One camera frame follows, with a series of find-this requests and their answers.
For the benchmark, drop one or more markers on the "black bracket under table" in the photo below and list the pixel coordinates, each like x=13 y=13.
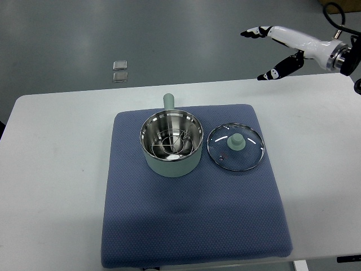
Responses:
x=349 y=259

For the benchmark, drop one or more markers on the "brown cardboard box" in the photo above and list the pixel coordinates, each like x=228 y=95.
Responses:
x=347 y=6

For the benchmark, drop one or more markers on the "green steel pot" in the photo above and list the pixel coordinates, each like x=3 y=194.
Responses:
x=172 y=118

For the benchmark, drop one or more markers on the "wire steaming rack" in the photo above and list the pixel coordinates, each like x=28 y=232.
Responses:
x=171 y=144

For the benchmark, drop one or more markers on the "blue fabric mat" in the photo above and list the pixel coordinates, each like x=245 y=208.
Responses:
x=210 y=214

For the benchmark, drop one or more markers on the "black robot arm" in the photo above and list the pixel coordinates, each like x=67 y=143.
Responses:
x=351 y=56

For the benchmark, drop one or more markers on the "upper metal floor plate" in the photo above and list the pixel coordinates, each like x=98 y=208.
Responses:
x=119 y=65

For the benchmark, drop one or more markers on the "glass lid green knob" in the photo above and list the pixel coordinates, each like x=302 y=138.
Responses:
x=235 y=147

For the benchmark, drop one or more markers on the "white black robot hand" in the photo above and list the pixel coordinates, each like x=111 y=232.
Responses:
x=330 y=55

